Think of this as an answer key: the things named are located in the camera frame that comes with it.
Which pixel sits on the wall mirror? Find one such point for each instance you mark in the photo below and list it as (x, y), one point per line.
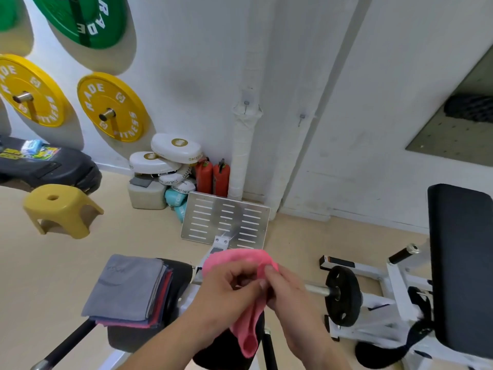
(446, 138)

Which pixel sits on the grey folded towel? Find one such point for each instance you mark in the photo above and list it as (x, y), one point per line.
(123, 285)

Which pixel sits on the white machine frame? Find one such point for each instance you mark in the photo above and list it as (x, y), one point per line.
(396, 288)

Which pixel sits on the white boxing pad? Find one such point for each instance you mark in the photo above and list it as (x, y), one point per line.
(177, 148)
(185, 186)
(152, 162)
(173, 177)

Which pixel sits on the person's left forearm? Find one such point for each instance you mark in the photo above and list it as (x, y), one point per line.
(165, 346)

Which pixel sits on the chrome plate bar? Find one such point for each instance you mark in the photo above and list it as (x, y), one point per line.
(316, 290)

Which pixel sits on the black roller pad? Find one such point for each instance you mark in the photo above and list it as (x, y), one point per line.
(215, 354)

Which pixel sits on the yellow weight plate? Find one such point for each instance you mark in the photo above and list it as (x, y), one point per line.
(123, 96)
(38, 84)

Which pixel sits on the slotted metal foot plate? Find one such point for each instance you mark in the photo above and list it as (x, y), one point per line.
(223, 215)

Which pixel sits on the beige plastic container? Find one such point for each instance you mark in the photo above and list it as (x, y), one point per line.
(146, 196)

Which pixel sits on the teal boxing pad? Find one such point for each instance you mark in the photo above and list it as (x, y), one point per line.
(175, 204)

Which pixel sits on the person's right forearm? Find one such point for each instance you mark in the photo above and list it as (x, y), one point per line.
(321, 356)

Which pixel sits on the black metal bar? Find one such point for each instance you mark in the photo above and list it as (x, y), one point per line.
(63, 344)

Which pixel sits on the person's right hand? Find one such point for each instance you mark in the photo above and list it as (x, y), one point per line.
(294, 304)

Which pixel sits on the black weight plate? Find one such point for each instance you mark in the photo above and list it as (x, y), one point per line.
(342, 300)

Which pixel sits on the person's left thumb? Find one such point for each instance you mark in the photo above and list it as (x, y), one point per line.
(248, 290)

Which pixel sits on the person's right thumb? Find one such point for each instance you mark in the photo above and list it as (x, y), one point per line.
(266, 292)

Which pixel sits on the black backrest pad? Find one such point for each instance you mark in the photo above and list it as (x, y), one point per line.
(462, 265)

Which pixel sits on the pink cloth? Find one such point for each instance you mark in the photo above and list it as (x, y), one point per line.
(250, 323)

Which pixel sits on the blue tissue packet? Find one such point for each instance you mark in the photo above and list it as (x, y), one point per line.
(31, 147)

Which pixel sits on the person's left hand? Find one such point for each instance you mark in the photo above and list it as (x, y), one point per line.
(213, 292)

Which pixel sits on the colourful flat packet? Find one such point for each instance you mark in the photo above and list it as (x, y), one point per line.
(48, 153)

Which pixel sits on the large green weight plate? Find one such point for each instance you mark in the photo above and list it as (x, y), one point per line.
(83, 19)

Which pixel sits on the red fire extinguisher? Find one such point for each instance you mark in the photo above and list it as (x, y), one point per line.
(221, 179)
(204, 177)

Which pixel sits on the metal wall hook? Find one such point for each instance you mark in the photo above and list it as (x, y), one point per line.
(301, 118)
(245, 103)

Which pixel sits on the yellow plastic stool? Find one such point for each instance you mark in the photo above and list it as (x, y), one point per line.
(65, 206)

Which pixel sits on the black padded bench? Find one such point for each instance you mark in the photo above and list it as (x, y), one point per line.
(57, 173)

